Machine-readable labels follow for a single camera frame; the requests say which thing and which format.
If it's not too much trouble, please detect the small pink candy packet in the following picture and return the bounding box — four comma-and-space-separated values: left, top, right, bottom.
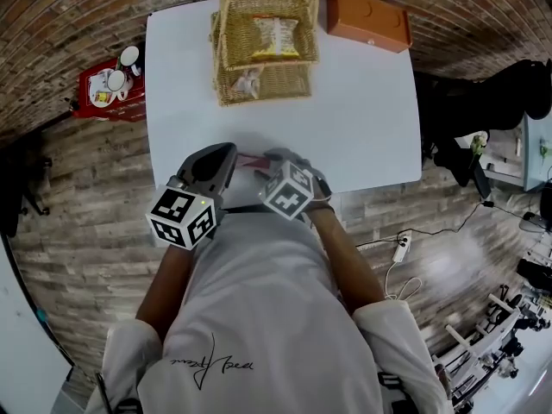
232, 67, 264, 101

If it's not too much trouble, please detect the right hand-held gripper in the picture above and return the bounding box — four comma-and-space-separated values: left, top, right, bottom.
254, 147, 334, 223

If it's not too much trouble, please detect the white power strip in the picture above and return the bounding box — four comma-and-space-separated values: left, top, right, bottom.
392, 233, 411, 263

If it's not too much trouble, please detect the red snack bar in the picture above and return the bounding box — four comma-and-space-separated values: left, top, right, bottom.
235, 152, 273, 170

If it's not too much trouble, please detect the orange box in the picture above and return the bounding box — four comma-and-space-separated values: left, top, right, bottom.
326, 0, 413, 54

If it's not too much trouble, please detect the pale blue desk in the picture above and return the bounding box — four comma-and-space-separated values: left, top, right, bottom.
482, 114, 552, 193

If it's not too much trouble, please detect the white metal frame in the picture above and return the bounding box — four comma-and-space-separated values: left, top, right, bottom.
430, 291, 531, 414

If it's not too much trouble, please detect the wicker basket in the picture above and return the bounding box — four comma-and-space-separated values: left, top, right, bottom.
210, 0, 321, 108

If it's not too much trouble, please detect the person's left forearm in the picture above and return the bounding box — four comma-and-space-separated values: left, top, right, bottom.
135, 243, 198, 340

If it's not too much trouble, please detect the person's right forearm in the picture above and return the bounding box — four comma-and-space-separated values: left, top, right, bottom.
308, 207, 387, 317

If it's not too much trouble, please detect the white cable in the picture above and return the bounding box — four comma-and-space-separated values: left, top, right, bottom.
383, 260, 423, 302

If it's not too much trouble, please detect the person's white shirt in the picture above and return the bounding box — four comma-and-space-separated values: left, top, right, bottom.
85, 211, 454, 414

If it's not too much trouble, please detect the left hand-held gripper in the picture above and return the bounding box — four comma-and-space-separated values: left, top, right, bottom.
145, 142, 240, 251

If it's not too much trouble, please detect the red box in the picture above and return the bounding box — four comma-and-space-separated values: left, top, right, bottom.
71, 57, 147, 123

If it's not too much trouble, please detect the white flower bunch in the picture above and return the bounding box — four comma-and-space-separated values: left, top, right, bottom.
469, 131, 491, 157

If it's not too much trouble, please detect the white enamel mug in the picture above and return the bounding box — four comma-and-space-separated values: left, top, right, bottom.
119, 45, 143, 77
105, 69, 133, 101

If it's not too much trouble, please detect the black office chair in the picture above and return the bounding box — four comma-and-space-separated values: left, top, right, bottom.
413, 58, 552, 200
0, 138, 53, 239

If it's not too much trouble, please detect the black cable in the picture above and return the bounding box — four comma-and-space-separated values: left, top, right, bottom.
355, 200, 497, 250

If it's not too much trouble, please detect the yellow snack packet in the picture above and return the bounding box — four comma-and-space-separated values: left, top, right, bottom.
251, 14, 301, 62

